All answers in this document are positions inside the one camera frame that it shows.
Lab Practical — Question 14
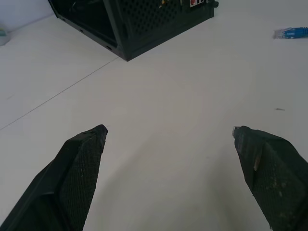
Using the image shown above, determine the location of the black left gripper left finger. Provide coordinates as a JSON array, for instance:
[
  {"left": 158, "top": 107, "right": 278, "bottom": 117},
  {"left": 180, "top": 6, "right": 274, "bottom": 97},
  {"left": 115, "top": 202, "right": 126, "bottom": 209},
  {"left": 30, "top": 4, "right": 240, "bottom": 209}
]
[{"left": 0, "top": 124, "right": 109, "bottom": 231}]

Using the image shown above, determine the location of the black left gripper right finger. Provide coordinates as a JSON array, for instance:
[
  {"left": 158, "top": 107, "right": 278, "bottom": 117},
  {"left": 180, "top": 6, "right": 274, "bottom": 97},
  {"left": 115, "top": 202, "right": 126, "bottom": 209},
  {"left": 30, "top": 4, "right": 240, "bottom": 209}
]
[{"left": 231, "top": 125, "right": 308, "bottom": 231}]

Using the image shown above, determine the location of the white and green object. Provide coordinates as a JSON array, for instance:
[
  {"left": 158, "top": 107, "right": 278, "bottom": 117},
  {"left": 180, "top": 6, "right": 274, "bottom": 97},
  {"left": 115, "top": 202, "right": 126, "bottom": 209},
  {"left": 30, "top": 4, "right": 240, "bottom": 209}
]
[{"left": 0, "top": 25, "right": 11, "bottom": 47}]

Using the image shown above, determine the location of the black perforated computer case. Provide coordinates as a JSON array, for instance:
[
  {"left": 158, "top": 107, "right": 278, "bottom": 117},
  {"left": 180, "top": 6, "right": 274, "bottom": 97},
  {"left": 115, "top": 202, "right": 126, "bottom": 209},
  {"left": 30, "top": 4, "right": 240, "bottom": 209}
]
[{"left": 48, "top": 0, "right": 219, "bottom": 62}]

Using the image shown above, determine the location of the blue ethernet cable connector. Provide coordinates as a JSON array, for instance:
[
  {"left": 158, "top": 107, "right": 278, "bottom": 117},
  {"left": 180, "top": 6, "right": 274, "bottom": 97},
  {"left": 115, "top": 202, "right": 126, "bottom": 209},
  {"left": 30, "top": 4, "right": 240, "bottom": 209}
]
[{"left": 272, "top": 26, "right": 308, "bottom": 40}]

